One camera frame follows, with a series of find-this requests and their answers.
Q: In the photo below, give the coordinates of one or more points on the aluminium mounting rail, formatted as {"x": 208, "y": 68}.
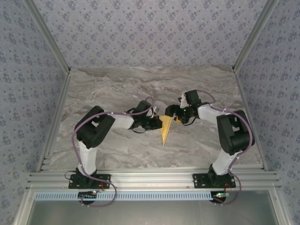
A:
{"x": 152, "y": 179}

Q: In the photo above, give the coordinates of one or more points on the small circuit board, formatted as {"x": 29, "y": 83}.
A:
{"x": 86, "y": 194}
{"x": 221, "y": 194}

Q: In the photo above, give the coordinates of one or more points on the yellow paper sheet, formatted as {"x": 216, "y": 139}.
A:
{"x": 167, "y": 127}

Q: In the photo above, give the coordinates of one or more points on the aluminium frame post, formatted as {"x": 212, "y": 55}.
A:
{"x": 52, "y": 39}
{"x": 250, "y": 39}

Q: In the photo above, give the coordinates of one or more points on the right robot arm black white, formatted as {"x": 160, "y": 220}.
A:
{"x": 234, "y": 133}

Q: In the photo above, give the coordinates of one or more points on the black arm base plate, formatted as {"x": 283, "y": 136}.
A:
{"x": 199, "y": 181}
{"x": 72, "y": 184}

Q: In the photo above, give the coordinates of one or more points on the aluminium table side rail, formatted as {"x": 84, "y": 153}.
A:
{"x": 249, "y": 117}
{"x": 56, "y": 117}

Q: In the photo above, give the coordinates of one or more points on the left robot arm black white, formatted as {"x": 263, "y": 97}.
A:
{"x": 93, "y": 131}

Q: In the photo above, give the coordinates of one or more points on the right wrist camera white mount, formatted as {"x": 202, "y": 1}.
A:
{"x": 182, "y": 100}

